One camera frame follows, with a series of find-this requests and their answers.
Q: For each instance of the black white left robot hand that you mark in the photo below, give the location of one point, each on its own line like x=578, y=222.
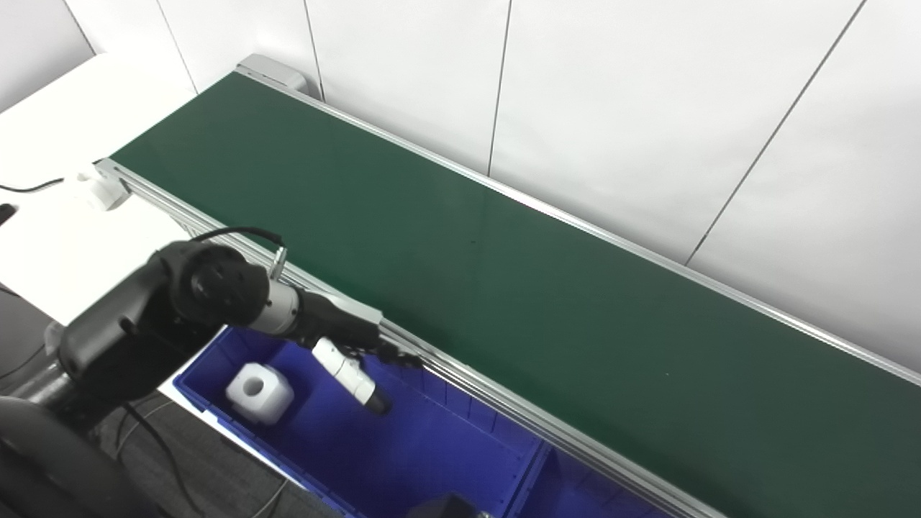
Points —
x=338, y=324

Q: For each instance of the white block part with hole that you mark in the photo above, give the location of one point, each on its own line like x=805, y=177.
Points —
x=270, y=403

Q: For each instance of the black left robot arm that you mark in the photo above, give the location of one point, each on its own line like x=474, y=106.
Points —
x=129, y=331

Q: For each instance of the blue plastic bin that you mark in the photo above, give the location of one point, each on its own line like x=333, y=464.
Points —
x=432, y=453
x=575, y=496

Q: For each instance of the green conveyor belt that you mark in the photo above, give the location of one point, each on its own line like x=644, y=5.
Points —
x=277, y=72
x=540, y=302

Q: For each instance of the black plastic part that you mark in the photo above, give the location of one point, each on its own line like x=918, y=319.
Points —
x=446, y=508

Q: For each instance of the small black flat device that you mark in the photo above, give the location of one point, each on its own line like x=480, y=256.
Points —
x=6, y=213

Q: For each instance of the white conveyor corner bracket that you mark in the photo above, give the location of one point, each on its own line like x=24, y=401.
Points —
x=104, y=193

